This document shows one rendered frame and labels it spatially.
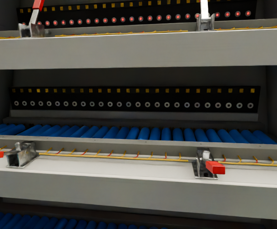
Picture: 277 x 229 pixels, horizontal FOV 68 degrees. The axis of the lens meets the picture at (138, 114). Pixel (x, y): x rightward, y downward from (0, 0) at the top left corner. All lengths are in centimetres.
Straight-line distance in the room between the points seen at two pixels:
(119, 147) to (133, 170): 5
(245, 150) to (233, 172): 4
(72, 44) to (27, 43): 7
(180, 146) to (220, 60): 13
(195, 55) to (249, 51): 7
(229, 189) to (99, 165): 18
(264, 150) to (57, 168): 29
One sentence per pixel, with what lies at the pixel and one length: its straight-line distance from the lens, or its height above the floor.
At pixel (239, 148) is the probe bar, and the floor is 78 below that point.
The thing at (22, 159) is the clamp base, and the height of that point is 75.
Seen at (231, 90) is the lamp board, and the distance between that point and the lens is 45.
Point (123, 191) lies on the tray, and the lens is 29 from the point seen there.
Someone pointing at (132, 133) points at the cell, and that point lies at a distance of 37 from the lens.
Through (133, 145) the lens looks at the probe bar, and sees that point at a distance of 32.
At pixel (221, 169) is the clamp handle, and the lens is 22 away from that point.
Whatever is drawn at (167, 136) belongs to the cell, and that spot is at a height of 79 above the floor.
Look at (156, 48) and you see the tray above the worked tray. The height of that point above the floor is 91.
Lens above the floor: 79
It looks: 6 degrees up
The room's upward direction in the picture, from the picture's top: 2 degrees clockwise
